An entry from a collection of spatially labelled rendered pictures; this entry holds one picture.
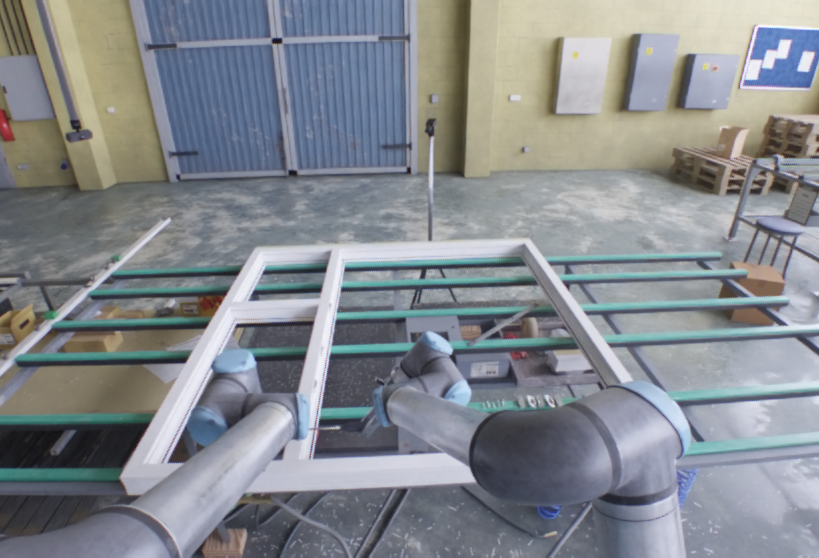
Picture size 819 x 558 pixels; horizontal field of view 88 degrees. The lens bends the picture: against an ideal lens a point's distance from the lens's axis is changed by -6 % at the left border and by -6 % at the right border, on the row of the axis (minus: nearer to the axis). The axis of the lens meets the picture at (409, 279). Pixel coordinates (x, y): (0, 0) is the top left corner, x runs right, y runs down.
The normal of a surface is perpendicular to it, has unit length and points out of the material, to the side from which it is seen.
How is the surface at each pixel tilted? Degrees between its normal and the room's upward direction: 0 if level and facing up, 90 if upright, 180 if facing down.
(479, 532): 0
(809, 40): 90
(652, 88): 90
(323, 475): 90
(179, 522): 60
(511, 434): 36
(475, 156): 90
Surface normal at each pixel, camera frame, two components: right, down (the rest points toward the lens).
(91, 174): 0.04, 0.47
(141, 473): -0.01, -0.88
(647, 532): -0.18, 0.06
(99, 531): 0.20, -0.97
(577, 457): -0.14, -0.26
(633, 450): 0.33, -0.13
